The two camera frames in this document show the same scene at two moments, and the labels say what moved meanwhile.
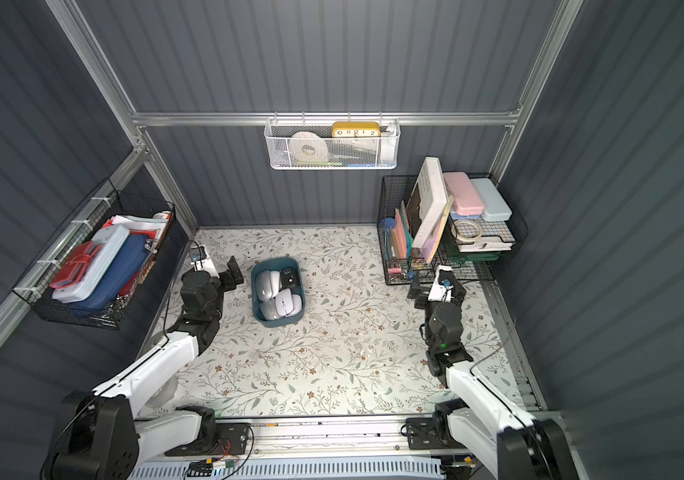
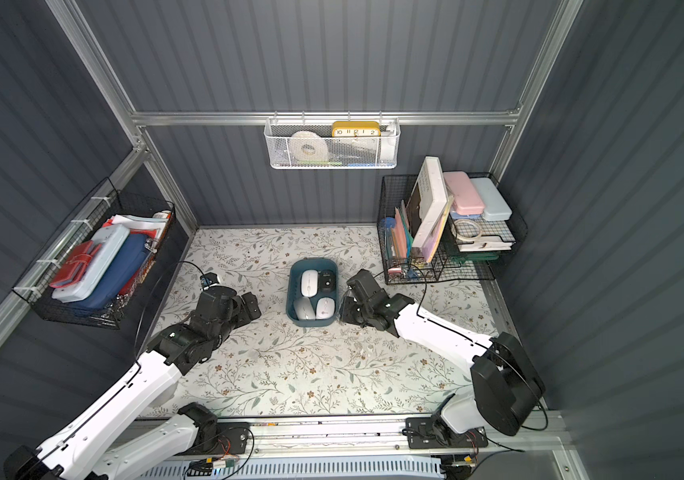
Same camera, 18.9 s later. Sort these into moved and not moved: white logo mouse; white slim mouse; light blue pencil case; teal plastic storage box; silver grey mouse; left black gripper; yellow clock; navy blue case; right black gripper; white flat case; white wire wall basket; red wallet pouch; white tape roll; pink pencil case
Moved: right black gripper; teal plastic storage box; white slim mouse; left black gripper; silver grey mouse; white logo mouse
Not moved: pink pencil case; red wallet pouch; navy blue case; light blue pencil case; white wire wall basket; white tape roll; white flat case; yellow clock
